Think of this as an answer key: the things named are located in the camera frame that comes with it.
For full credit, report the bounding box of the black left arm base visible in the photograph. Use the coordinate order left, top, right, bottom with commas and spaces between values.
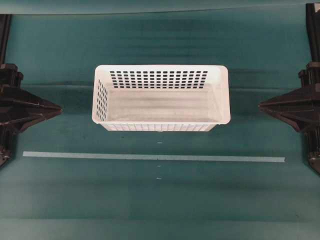
0, 125, 13, 168

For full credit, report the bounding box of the white perforated plastic basket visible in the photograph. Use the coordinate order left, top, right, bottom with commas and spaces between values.
92, 64, 231, 132

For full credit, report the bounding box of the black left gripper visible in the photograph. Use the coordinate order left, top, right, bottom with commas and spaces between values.
0, 86, 62, 133

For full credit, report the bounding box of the black frame post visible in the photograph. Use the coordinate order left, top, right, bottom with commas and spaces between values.
305, 2, 320, 62
0, 14, 12, 65

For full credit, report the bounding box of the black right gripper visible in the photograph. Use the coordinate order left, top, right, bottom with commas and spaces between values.
258, 87, 320, 132

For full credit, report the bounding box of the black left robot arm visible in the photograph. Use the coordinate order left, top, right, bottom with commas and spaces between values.
0, 64, 62, 134

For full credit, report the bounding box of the grey tape strip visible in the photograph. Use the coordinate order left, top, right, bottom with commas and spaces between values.
22, 151, 285, 163

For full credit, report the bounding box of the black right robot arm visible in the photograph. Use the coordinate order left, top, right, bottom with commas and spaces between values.
258, 62, 320, 133

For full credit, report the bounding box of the black right frame post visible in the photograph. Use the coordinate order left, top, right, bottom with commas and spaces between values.
305, 2, 320, 62

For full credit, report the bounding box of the black left frame post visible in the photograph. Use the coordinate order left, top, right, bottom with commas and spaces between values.
0, 14, 12, 65

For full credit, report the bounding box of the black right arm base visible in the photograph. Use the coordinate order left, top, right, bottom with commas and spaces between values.
306, 127, 320, 175

